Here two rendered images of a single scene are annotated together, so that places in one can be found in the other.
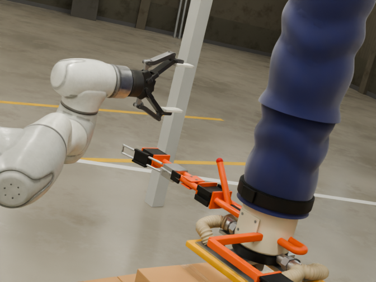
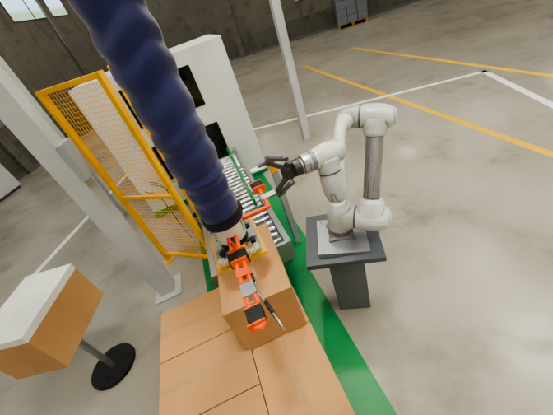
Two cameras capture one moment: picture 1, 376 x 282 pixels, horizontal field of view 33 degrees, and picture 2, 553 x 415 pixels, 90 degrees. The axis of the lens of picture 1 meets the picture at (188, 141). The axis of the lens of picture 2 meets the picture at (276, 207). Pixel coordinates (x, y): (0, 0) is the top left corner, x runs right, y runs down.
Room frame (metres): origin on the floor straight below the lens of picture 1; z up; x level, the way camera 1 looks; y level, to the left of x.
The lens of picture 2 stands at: (2.64, 0.66, 2.17)
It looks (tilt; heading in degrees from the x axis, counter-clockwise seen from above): 36 degrees down; 214
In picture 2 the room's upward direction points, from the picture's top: 20 degrees counter-clockwise
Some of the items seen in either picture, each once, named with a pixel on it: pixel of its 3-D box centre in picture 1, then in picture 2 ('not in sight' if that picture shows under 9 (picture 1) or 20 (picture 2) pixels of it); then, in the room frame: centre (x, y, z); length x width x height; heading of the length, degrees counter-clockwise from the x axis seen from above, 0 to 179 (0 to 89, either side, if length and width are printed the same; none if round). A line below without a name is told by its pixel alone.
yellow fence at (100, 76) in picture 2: not in sight; (143, 192); (1.21, -1.73, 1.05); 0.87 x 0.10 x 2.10; 93
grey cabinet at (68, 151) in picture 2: not in sight; (76, 159); (1.53, -1.71, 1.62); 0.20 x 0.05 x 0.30; 41
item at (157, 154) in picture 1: (154, 157); (255, 317); (2.22, 0.10, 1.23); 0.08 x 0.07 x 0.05; 41
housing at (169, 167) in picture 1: (174, 172); (248, 291); (2.12, 0.02, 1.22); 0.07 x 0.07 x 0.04; 41
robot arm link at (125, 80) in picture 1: (117, 81); (306, 162); (1.66, 0.22, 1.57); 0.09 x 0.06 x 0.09; 42
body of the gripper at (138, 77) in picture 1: (139, 84); (291, 170); (1.71, 0.17, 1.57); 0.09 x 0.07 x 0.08; 132
